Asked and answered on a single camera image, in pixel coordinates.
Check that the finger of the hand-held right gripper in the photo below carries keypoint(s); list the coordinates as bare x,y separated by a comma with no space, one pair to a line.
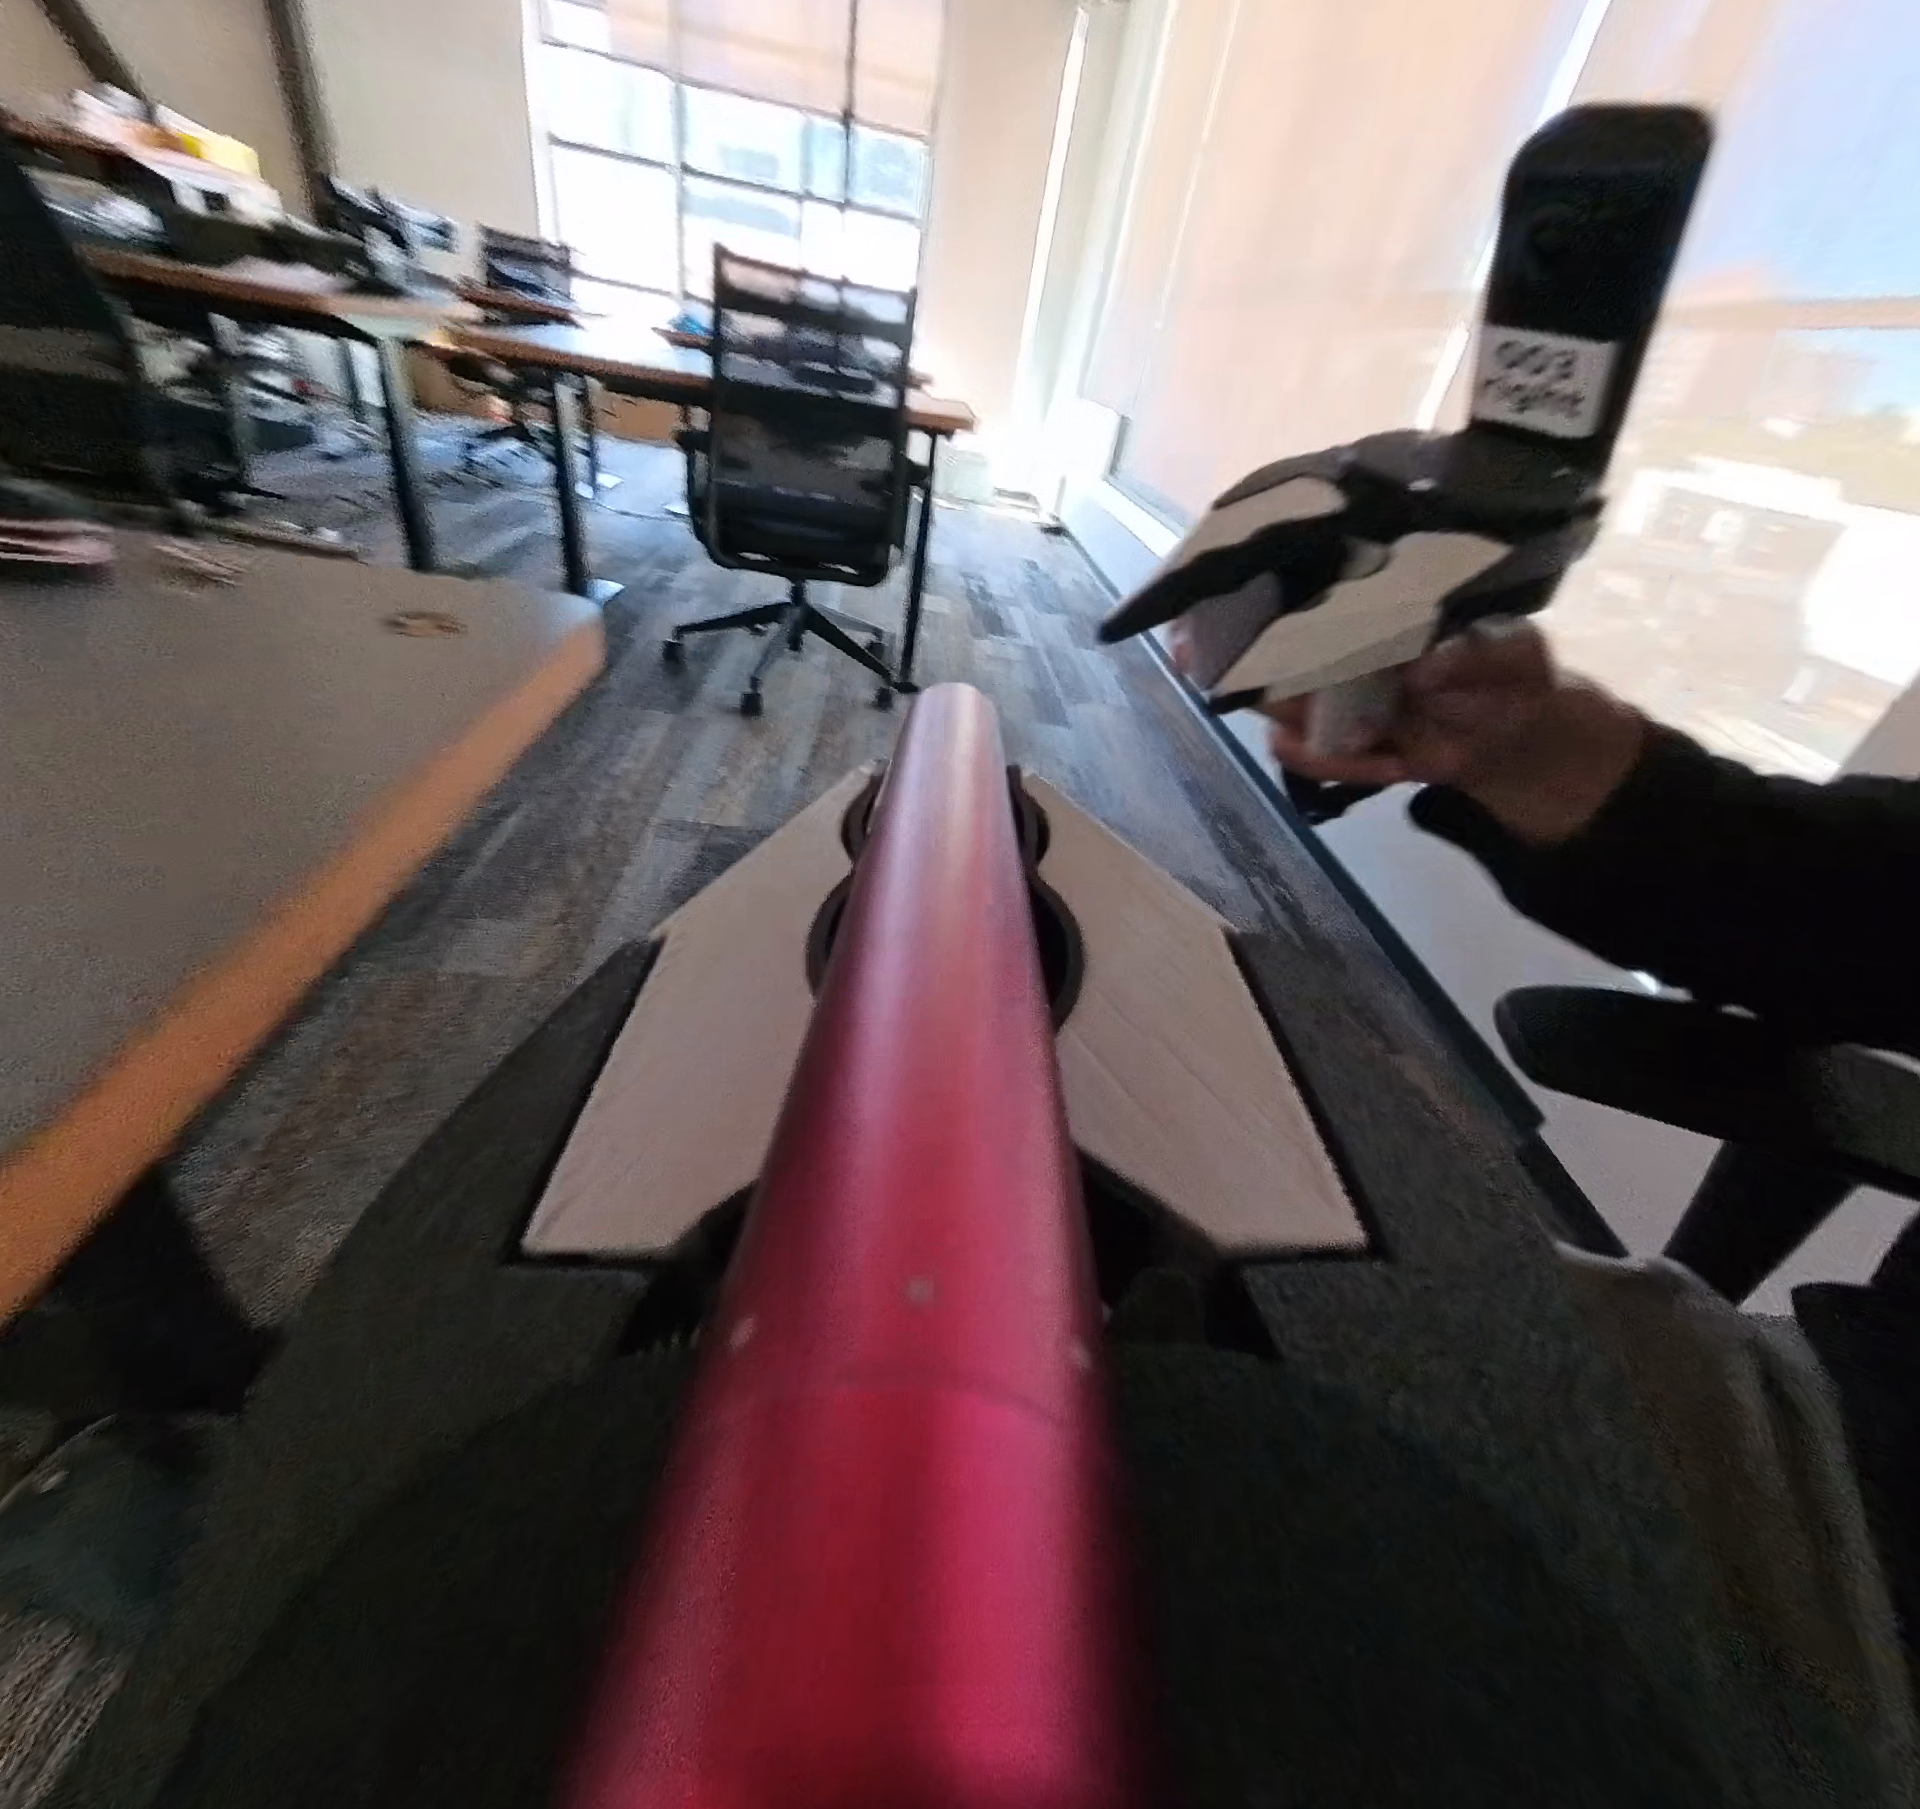
1268,527
1348,623

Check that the black mesh office chair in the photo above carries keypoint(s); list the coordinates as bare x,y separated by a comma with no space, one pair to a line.
802,488

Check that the person's right forearm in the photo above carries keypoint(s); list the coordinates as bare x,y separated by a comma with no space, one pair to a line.
1725,881

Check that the person's right hand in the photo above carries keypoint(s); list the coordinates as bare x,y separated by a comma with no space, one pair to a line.
1516,745

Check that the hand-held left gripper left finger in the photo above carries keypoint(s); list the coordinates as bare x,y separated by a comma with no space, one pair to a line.
676,1088

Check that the beige roller blind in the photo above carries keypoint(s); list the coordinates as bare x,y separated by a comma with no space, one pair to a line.
1348,190
750,10

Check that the red electric screwdriver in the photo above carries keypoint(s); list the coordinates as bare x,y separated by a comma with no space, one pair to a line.
900,1238

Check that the large window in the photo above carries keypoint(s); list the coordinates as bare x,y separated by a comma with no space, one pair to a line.
1800,564
750,190

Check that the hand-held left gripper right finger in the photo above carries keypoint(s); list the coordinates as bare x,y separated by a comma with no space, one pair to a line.
1184,1088

